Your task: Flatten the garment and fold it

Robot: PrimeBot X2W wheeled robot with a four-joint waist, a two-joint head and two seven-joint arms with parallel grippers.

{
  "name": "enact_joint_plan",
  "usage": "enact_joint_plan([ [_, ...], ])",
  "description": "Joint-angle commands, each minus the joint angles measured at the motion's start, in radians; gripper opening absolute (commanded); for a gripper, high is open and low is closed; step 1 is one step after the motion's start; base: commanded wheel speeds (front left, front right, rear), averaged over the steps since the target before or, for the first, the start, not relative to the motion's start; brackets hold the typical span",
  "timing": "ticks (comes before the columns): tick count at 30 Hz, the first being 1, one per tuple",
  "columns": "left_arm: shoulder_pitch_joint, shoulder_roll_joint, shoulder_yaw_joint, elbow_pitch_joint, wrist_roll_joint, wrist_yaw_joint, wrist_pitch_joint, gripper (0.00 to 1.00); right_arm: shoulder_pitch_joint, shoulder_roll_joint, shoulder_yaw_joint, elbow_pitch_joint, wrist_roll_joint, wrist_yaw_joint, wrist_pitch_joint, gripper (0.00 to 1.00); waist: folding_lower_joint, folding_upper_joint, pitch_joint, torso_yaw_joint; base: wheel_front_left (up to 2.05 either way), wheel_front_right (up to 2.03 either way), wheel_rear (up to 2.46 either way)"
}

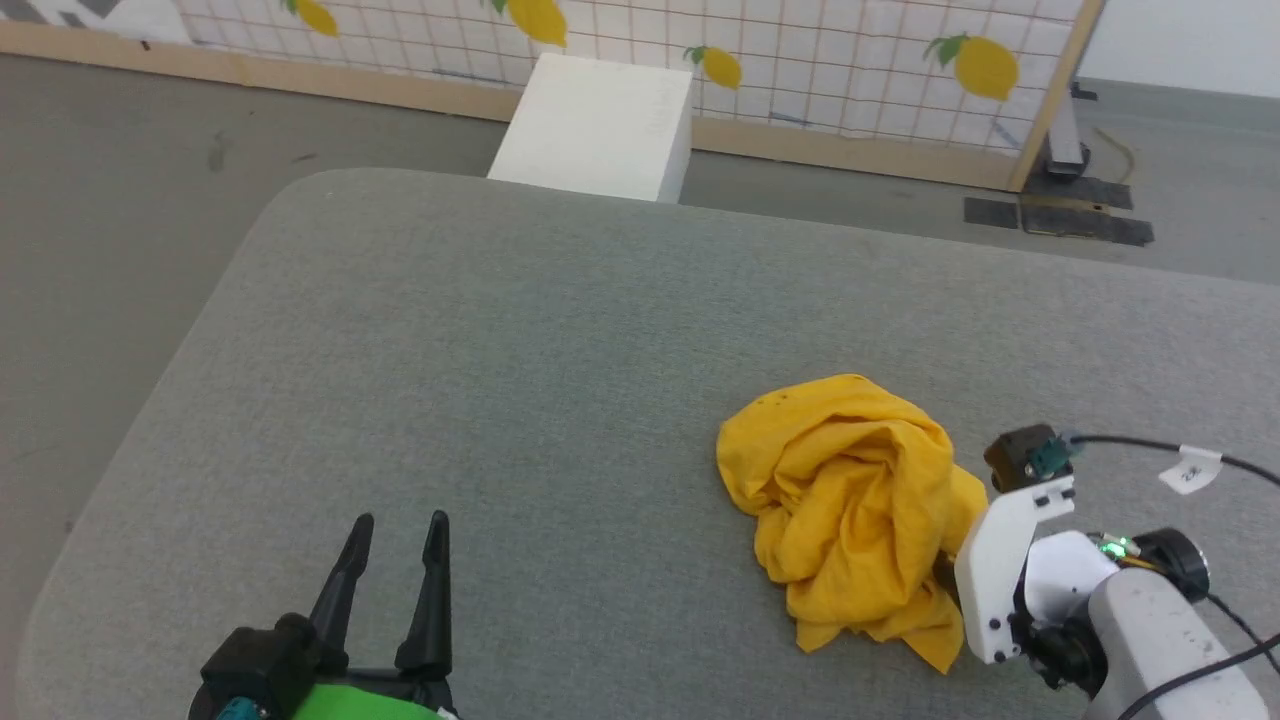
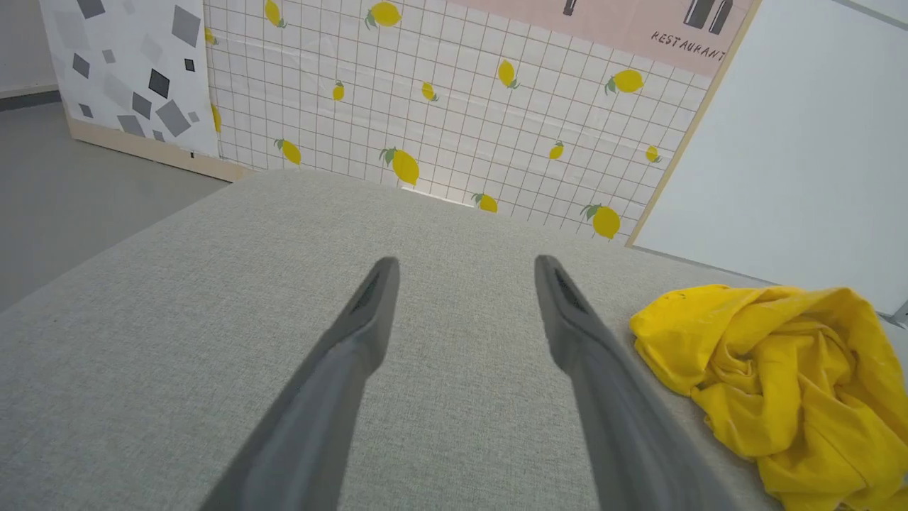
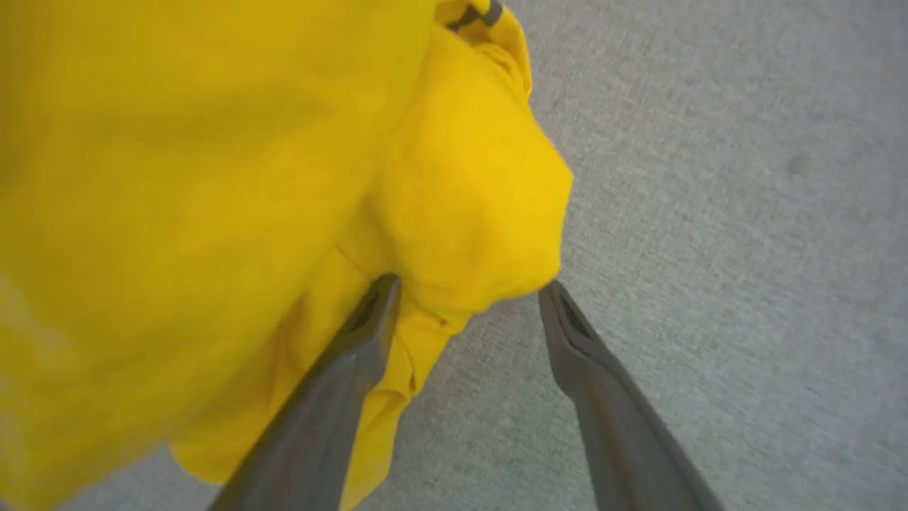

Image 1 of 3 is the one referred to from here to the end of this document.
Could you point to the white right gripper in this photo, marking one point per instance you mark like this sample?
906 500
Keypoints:
990 590

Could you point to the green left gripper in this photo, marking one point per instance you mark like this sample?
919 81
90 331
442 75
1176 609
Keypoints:
370 705

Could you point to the yellow printed t-shirt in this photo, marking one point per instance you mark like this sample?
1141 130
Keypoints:
850 500

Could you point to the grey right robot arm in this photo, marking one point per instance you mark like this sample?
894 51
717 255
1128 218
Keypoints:
1160 640

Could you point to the small black floor mat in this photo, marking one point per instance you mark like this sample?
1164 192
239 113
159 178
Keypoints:
991 212

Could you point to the large black floor mat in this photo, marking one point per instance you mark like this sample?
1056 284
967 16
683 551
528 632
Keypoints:
1085 220

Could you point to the grey metal stand foot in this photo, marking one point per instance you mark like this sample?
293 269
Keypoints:
1065 145

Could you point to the white rectangular block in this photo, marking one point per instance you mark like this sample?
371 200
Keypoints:
595 125

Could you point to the lemon print partition panel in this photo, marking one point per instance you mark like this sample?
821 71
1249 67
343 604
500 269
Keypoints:
820 70

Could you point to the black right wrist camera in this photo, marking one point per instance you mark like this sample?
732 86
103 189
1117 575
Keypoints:
1015 455

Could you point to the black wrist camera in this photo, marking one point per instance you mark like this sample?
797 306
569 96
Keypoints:
1015 455
265 660

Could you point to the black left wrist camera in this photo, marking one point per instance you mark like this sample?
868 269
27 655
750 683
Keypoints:
265 660

